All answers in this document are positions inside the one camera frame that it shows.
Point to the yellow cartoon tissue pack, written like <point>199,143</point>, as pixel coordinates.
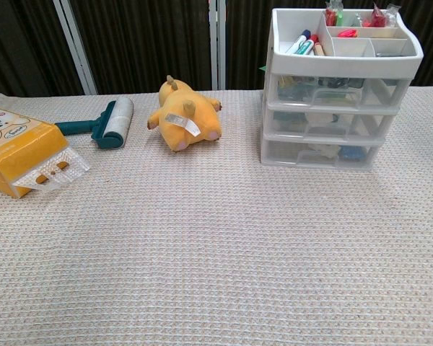
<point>21,151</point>

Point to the white plastic drawer organizer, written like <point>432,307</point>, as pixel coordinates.
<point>346,63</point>

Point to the red capped green marker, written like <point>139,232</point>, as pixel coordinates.
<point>307,47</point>

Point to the beige woven tablecloth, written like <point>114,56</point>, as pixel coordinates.
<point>202,252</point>

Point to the clear top drawer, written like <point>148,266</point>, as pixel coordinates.
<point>332,96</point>

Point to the clear middle drawer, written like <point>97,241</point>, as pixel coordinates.
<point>292,131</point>

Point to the blue packet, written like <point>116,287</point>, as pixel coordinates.
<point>351,153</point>

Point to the red wrapped candies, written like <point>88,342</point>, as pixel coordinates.
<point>379,16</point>

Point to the blue capped white marker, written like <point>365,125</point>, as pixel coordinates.
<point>305,34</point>

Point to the green packet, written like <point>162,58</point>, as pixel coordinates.
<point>263,68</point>

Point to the teal lint roller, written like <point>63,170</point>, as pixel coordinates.
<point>112,122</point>

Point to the small white box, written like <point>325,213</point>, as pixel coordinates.
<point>324,151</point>

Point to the yellow plush toy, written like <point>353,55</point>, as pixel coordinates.
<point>187,122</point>

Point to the red green clips pack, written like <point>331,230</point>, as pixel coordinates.
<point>333,16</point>

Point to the clear drawer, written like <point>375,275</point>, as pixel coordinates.
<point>332,96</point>
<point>285,155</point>
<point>292,131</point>

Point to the wooden crayon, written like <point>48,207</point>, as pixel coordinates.
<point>319,49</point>

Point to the clear bottom drawer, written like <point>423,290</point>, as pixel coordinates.
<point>285,155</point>

